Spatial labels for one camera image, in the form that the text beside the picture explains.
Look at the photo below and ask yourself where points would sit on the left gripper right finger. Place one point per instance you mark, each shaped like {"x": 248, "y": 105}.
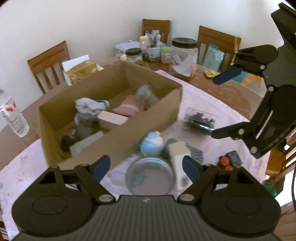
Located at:
{"x": 202, "y": 178}

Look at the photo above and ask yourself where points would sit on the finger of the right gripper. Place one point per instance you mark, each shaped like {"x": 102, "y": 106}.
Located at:
{"x": 253, "y": 60}
{"x": 238, "y": 131}

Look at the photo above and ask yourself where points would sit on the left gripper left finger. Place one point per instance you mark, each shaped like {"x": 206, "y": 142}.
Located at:
{"x": 90, "y": 177}

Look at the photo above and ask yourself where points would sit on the cream carton box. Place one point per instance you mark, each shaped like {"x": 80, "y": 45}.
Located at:
{"x": 177, "y": 151}

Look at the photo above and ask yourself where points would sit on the clear jar with black bits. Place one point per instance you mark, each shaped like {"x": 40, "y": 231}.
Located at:
{"x": 198, "y": 121}

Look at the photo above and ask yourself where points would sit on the grey elephant toy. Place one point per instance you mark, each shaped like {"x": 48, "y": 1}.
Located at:
{"x": 86, "y": 125}

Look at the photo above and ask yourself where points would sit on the clear tape roll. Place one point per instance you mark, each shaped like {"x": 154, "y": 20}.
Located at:
{"x": 150, "y": 176}

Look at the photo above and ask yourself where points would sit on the pink carton box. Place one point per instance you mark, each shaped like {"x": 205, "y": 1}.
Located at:
{"x": 109, "y": 121}

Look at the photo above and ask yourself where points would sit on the white blue-striped sock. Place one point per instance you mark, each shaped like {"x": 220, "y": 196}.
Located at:
{"x": 91, "y": 106}

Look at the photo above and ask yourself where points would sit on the pink knitted cloth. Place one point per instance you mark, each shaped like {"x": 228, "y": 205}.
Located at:
{"x": 130, "y": 106}

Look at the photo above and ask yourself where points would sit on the clear plastic jar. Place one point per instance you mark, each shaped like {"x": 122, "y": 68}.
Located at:
{"x": 146, "y": 93}

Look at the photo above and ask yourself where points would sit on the pen holder clutter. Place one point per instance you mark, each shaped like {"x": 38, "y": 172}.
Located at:
{"x": 154, "y": 45}

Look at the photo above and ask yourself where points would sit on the yellow teal bag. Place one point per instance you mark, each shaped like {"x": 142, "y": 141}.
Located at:
{"x": 245, "y": 78}

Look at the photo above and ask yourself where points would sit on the grey knitted sock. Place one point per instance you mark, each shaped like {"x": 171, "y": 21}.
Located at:
{"x": 195, "y": 153}

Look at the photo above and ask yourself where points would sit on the black toy with orange buttons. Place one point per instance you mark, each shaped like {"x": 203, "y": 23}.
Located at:
{"x": 229, "y": 161}

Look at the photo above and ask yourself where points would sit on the wooden chair near right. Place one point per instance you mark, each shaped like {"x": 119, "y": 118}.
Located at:
{"x": 224, "y": 42}

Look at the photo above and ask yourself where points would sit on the teal packet on chair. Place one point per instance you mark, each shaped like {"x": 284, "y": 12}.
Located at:
{"x": 213, "y": 57}

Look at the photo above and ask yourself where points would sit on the pink floral tablecloth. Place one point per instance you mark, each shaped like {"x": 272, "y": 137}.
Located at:
{"x": 23, "y": 160}

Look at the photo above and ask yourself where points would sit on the gold snowflake coaster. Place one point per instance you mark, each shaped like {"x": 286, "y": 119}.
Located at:
{"x": 211, "y": 73}

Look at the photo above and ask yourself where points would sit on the blue white snowman doll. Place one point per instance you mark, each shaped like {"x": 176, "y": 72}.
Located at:
{"x": 152, "y": 144}

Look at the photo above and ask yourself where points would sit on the open cardboard box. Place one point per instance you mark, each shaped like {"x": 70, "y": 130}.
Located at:
{"x": 112, "y": 84}

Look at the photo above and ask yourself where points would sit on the large clear black-lid jar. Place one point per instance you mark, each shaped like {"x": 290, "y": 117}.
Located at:
{"x": 183, "y": 58}

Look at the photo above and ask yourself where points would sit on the green-lid small jar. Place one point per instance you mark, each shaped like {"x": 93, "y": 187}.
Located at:
{"x": 165, "y": 54}

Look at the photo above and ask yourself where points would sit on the clear water bottle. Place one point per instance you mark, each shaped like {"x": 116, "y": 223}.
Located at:
{"x": 13, "y": 115}

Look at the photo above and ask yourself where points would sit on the tissue box with tissue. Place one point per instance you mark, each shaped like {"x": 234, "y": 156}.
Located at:
{"x": 79, "y": 68}

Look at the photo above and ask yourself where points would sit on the yellow-lid jar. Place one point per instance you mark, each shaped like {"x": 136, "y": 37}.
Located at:
{"x": 144, "y": 44}

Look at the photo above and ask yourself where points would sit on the small black-lid jar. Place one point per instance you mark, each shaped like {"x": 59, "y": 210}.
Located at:
{"x": 134, "y": 55}

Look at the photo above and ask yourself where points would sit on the wooden chair behind table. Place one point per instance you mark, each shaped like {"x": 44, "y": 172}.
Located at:
{"x": 47, "y": 60}

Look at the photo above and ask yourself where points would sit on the stack of white papers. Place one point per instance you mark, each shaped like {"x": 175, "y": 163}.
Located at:
{"x": 121, "y": 48}

